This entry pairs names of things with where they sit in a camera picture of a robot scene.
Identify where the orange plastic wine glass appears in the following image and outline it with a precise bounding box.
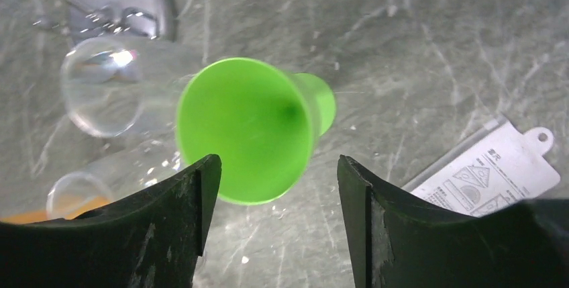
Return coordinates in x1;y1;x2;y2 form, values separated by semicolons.
1;195;111;224

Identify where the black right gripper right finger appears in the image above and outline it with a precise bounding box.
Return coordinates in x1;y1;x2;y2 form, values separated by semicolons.
337;155;568;287

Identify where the green plastic wine glass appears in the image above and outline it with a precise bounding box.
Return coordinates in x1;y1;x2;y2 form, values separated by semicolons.
175;57;337;205

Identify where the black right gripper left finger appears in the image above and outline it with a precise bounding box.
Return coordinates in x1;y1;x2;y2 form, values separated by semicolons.
1;154;221;287

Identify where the chrome wine glass rack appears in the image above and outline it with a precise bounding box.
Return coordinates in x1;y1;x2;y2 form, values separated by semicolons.
33;0;177;44

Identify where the clear stemmed wine glass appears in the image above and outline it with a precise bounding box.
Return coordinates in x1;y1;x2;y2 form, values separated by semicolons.
46;140;187;219

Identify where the clear glass tumbler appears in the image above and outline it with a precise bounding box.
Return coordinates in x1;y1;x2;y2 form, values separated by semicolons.
60;36;202;138

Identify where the white printed package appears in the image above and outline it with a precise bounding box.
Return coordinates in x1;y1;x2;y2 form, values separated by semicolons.
403;116;561;218

